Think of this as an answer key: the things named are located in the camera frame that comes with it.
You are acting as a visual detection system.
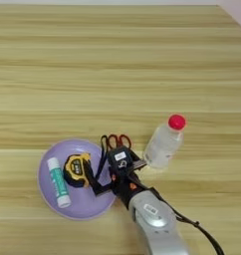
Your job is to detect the clear bottle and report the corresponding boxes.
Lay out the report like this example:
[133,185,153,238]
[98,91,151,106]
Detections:
[142,114,187,169]

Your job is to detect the purple round plate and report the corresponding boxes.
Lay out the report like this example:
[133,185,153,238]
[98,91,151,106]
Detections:
[37,137,118,221]

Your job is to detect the white and teal glue stick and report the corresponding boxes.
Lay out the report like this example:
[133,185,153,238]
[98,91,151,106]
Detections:
[46,156,73,209]

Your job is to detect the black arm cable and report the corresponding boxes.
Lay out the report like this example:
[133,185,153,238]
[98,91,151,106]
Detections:
[148,185,226,255]

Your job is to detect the red-handled scissors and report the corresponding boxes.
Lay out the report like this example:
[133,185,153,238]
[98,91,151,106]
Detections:
[107,132,133,151]

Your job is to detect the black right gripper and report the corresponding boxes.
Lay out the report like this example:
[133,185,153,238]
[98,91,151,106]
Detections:
[82,148,155,210]

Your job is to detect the small black box, white label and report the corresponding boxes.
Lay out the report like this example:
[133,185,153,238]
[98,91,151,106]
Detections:
[108,145,134,174]

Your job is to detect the yellow black tape measure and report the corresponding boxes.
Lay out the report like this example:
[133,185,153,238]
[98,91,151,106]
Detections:
[63,134,109,189]

